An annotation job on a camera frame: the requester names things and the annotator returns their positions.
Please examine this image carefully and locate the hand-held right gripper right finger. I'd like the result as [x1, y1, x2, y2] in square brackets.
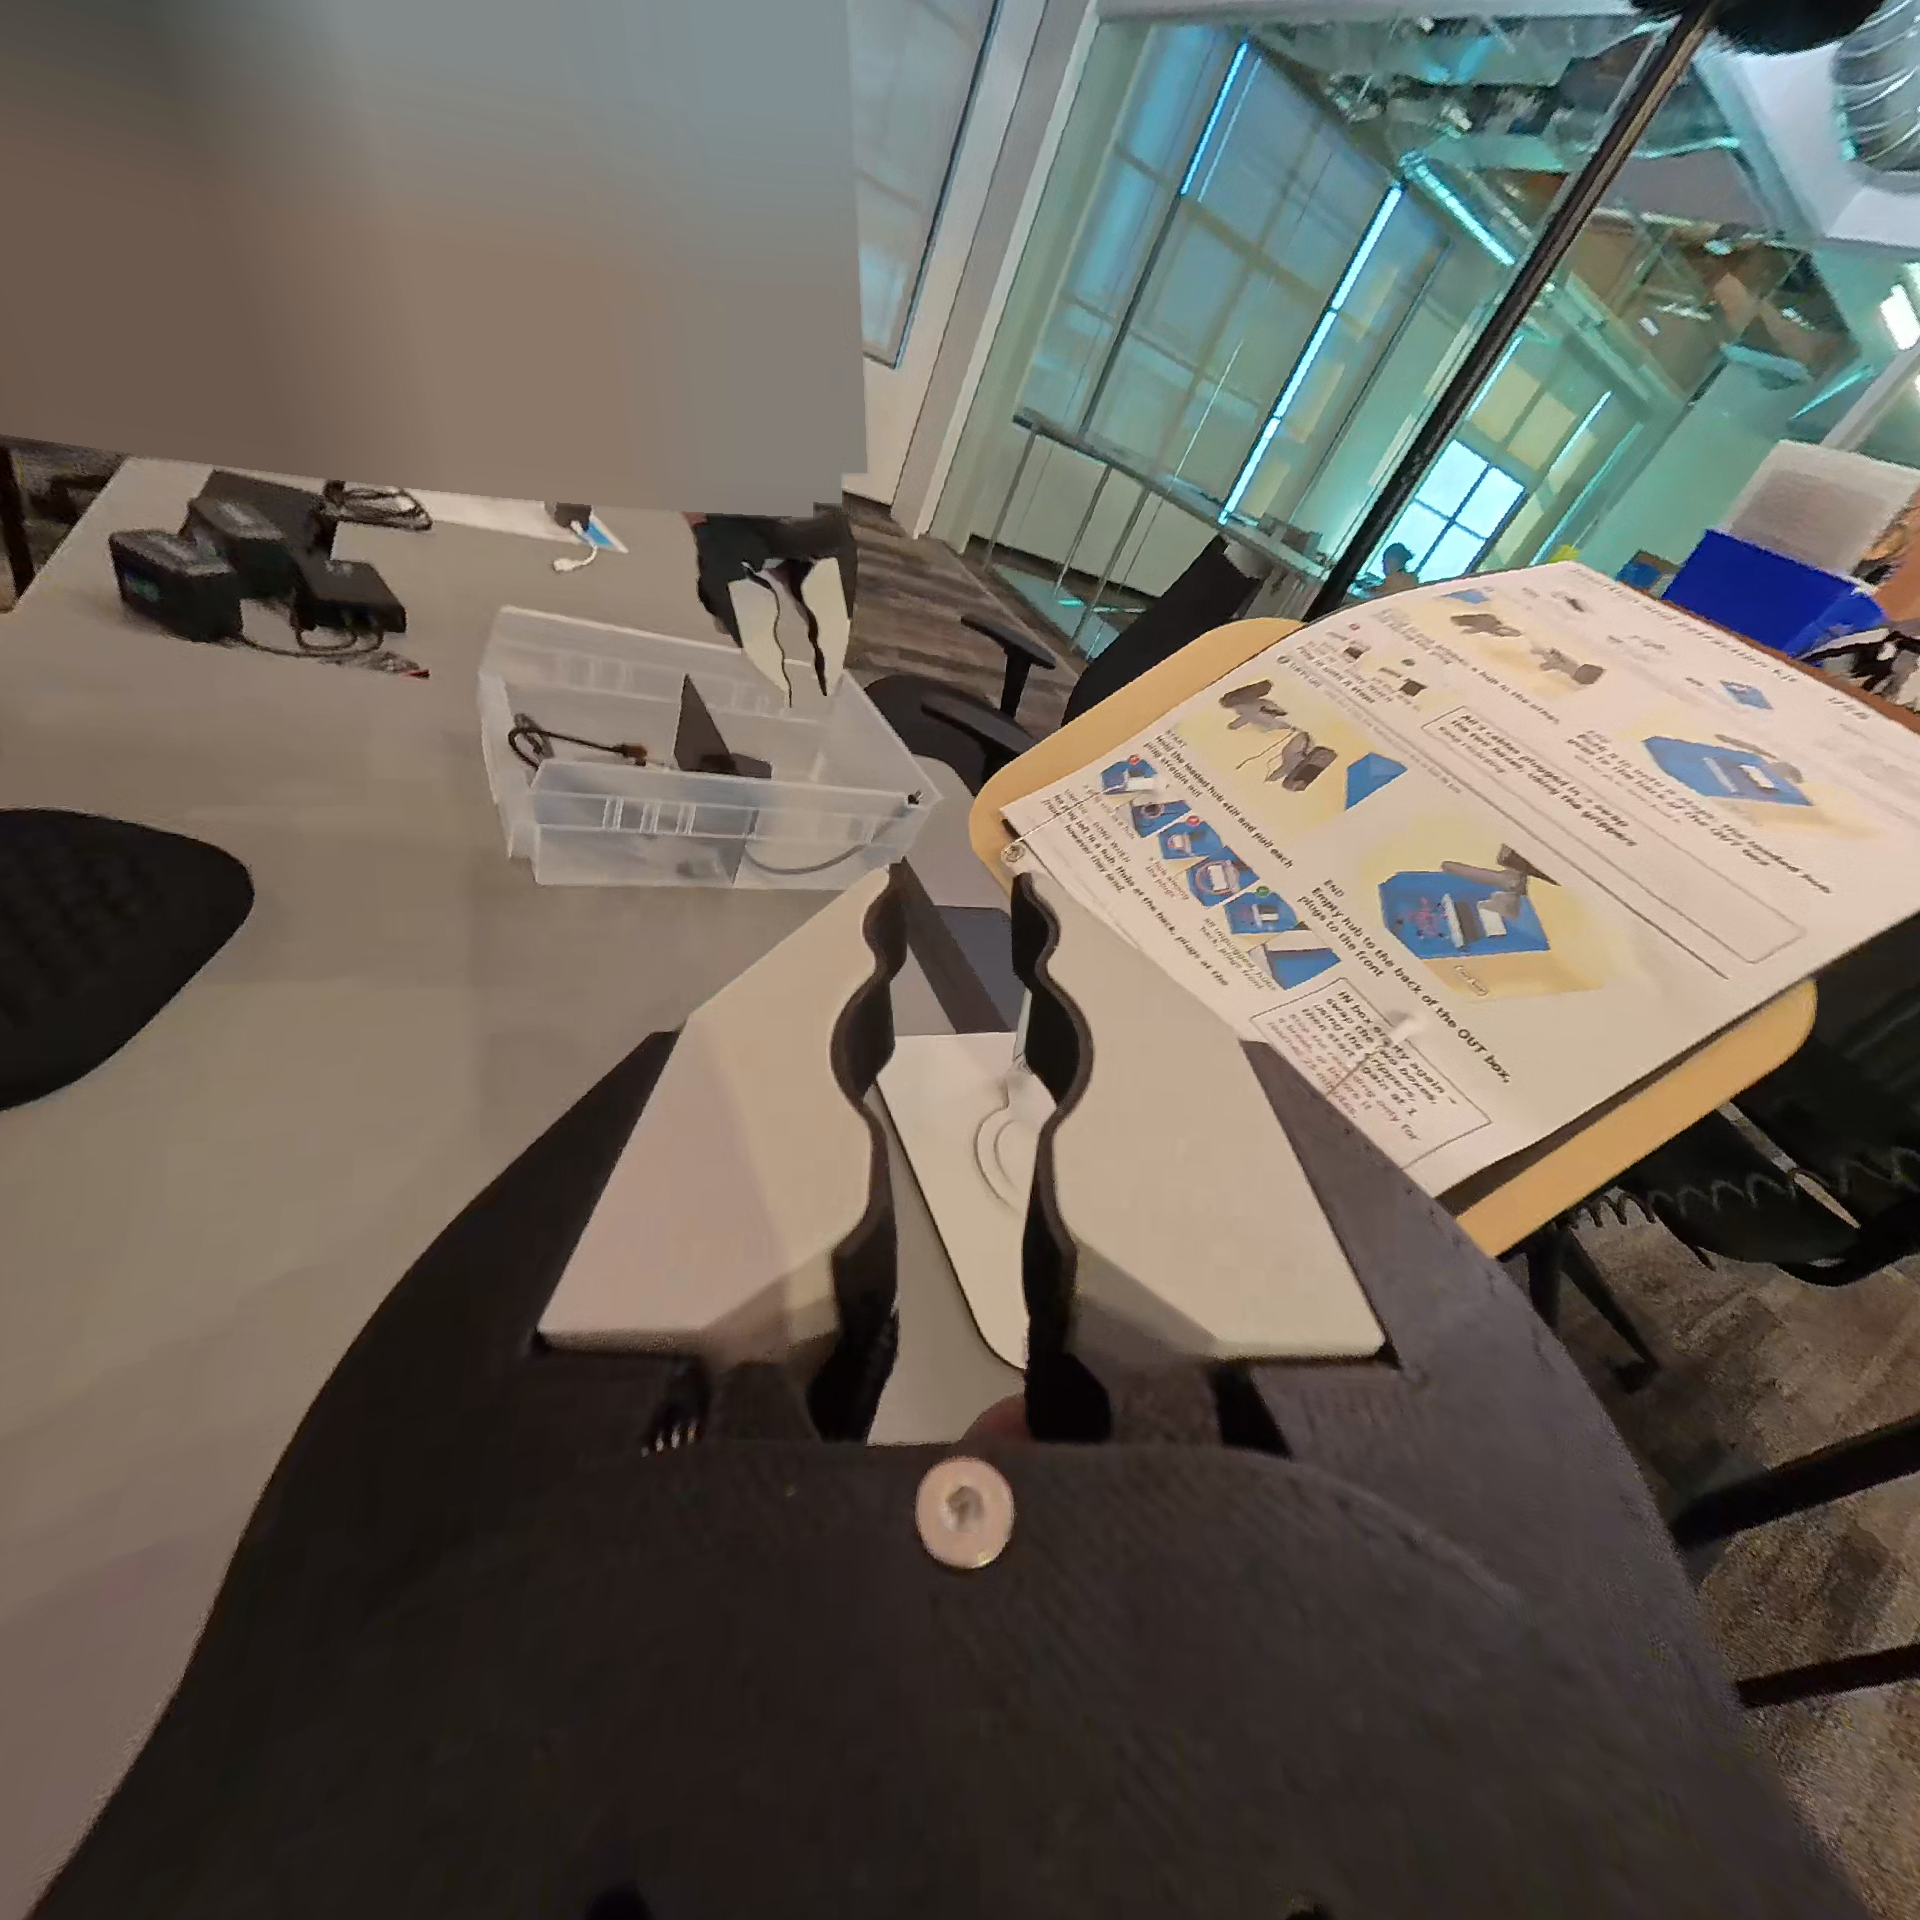
[1006, 878, 1387, 1437]

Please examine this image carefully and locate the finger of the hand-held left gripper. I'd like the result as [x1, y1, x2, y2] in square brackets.
[720, 578, 800, 702]
[791, 572, 859, 711]

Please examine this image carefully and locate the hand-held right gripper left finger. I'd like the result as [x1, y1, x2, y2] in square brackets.
[540, 866, 902, 1437]

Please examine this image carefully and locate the clear plastic bin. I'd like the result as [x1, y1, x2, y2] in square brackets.
[481, 608, 937, 893]

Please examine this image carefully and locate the black spare cable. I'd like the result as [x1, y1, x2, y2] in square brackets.
[505, 713, 654, 780]

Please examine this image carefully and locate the black bin divider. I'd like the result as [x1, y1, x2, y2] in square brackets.
[675, 676, 773, 786]

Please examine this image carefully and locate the white stand base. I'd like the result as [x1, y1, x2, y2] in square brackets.
[881, 1030, 1061, 1367]

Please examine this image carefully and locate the glass railing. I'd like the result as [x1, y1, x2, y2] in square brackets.
[1006, 406, 1342, 594]

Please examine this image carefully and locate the instruction sheet on stand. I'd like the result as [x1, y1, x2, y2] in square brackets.
[967, 617, 1820, 1257]

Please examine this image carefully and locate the small black adapter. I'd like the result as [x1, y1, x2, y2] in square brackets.
[196, 473, 409, 643]
[111, 527, 248, 645]

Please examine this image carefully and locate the printed instruction sheet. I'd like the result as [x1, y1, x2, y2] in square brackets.
[1006, 566, 1920, 1191]

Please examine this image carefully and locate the black wrist rest pad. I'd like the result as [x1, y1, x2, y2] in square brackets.
[2, 811, 256, 1113]

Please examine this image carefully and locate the black pole stand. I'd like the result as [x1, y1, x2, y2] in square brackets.
[1337, 3, 1726, 617]

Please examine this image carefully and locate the blue plastic bin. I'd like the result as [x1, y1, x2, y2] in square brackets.
[1665, 533, 1892, 660]

